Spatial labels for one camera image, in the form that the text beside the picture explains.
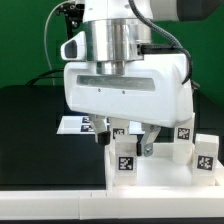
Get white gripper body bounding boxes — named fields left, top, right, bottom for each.
left=64, top=54, right=193, bottom=128

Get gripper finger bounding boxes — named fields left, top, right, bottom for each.
left=137, top=123, right=161, bottom=157
left=89, top=114, right=111, bottom=146

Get white square tabletop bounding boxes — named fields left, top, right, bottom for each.
left=105, top=143, right=224, bottom=190

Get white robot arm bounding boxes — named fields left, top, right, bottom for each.
left=61, top=0, right=224, bottom=156

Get white obstacle fence front bar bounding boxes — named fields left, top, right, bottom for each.
left=0, top=187, right=224, bottom=220

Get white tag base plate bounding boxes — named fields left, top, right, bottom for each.
left=57, top=116, right=143, bottom=135

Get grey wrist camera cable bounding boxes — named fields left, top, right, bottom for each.
left=128, top=0, right=195, bottom=86

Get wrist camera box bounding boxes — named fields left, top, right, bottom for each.
left=60, top=31, right=87, bottom=61

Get black cables on table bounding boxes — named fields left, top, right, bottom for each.
left=25, top=68, right=66, bottom=88

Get black camera stand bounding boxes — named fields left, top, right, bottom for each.
left=55, top=2, right=85, bottom=39

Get white camera cable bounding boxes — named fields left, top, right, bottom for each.
left=43, top=0, right=76, bottom=87

